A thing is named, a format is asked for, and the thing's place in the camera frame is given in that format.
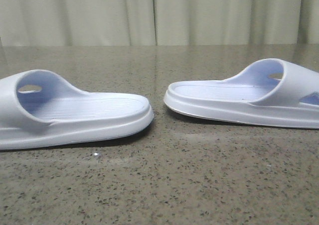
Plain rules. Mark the light blue slipper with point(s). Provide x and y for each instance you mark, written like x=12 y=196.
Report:
x=39 y=108
x=270 y=92

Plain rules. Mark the beige background curtain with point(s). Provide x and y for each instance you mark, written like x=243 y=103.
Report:
x=157 y=22

